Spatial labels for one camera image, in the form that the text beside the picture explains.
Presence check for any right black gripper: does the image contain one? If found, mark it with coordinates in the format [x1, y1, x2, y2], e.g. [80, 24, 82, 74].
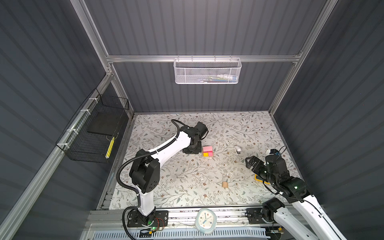
[244, 154, 276, 187]

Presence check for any light pink rectangular block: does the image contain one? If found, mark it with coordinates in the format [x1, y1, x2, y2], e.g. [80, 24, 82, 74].
[203, 146, 213, 153]

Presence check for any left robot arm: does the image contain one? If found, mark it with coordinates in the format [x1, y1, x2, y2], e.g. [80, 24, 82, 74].
[129, 120, 209, 217]

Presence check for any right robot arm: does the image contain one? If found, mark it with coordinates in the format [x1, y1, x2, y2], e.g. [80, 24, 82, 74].
[245, 149, 345, 240]

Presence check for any yellow calculator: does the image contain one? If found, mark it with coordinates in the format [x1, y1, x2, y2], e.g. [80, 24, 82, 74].
[255, 175, 269, 184]

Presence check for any white mini stapler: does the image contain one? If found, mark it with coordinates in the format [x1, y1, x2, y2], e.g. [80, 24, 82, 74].
[235, 146, 242, 155]

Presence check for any white round clock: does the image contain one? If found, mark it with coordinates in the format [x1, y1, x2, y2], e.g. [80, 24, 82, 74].
[195, 208, 217, 235]

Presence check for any black foam pad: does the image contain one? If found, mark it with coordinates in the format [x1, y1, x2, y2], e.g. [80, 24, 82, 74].
[87, 113, 124, 137]

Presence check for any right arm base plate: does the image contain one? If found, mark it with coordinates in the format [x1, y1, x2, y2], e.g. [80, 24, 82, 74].
[245, 208, 266, 225]

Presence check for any white wire mesh basket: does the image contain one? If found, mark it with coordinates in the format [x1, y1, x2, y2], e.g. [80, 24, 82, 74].
[173, 58, 242, 85]

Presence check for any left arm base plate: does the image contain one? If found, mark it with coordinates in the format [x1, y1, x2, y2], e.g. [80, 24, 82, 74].
[127, 209, 169, 228]

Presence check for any black corrugated cable hose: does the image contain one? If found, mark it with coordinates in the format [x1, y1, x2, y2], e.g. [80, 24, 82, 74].
[116, 119, 187, 240]

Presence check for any black wire basket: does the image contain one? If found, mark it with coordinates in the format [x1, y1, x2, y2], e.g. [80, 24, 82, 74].
[56, 90, 130, 164]

